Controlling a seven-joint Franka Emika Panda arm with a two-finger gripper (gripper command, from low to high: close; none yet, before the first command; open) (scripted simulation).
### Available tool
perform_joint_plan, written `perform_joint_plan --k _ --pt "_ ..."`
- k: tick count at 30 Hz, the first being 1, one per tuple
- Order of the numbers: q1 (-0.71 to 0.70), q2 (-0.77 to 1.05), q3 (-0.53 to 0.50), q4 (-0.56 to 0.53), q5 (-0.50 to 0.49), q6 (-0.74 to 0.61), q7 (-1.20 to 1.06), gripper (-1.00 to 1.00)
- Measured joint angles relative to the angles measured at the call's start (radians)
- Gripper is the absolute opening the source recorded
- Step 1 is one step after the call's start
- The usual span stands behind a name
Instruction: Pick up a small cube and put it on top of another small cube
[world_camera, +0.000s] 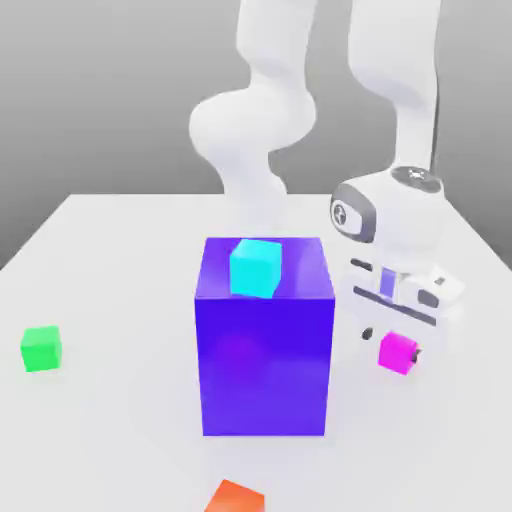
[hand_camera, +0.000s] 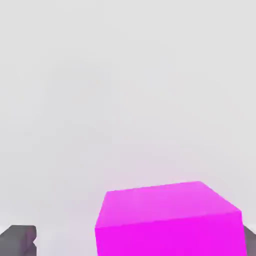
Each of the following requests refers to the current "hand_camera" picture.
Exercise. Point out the small magenta cube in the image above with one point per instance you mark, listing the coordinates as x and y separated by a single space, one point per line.
170 224

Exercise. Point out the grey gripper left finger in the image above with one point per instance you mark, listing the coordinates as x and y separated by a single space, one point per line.
16 241

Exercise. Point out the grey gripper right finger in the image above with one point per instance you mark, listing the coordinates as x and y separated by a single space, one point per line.
251 243

